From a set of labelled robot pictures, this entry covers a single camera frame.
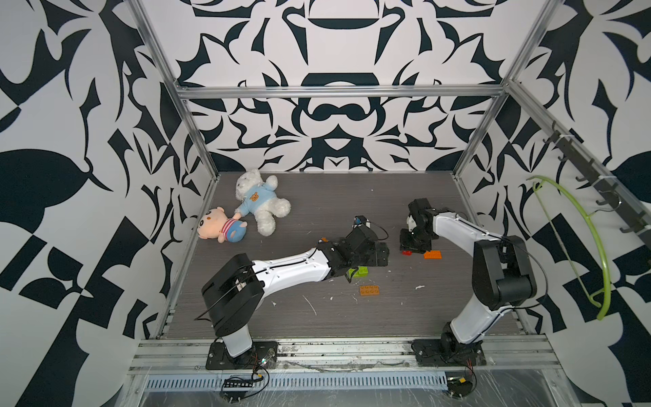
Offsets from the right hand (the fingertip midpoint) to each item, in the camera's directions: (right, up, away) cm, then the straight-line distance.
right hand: (405, 243), depth 94 cm
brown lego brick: (-14, -14, -8) cm, 22 cm away
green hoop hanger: (+34, -7, -33) cm, 48 cm away
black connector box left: (-55, -36, -26) cm, 71 cm away
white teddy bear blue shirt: (-56, +18, +7) cm, 60 cm away
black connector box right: (+8, -36, -23) cm, 43 cm away
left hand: (-12, +1, -13) cm, 18 cm away
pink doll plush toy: (-69, +7, -1) cm, 70 cm away
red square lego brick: (0, -3, -3) cm, 4 cm away
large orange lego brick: (+10, -4, 0) cm, 10 cm away
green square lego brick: (-17, -9, -6) cm, 20 cm away
